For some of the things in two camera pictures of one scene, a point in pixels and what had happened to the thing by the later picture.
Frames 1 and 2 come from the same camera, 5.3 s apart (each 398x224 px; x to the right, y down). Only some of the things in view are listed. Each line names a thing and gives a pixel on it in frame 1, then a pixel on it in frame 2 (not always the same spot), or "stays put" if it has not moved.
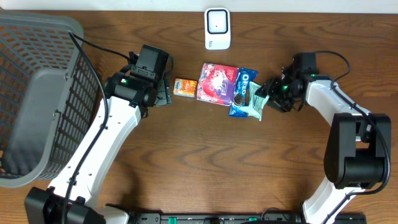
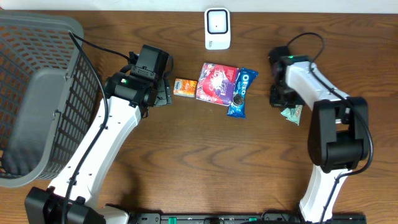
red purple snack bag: x=217 y=83 stays put
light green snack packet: x=256 y=102 -> x=293 y=114
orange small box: x=185 y=87 stays put
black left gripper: x=162 y=93 stays put
